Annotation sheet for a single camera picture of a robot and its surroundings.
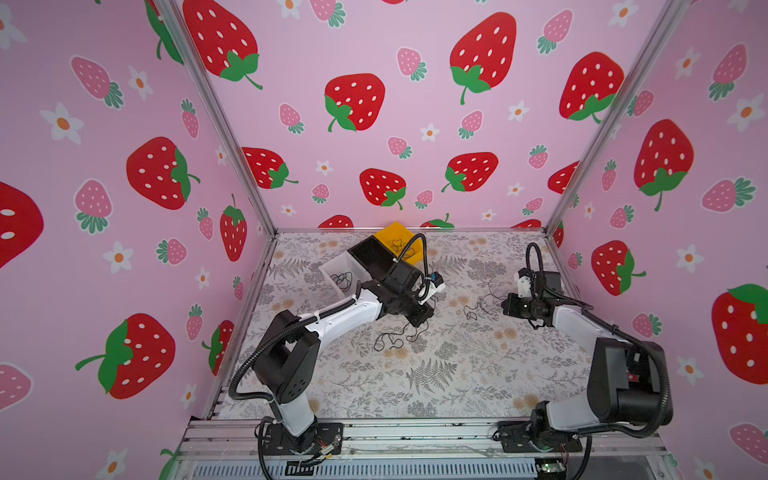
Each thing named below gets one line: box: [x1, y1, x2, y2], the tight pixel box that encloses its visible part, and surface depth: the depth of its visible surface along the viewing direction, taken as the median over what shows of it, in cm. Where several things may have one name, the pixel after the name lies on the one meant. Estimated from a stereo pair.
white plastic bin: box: [318, 250, 373, 299], surface depth 106 cm
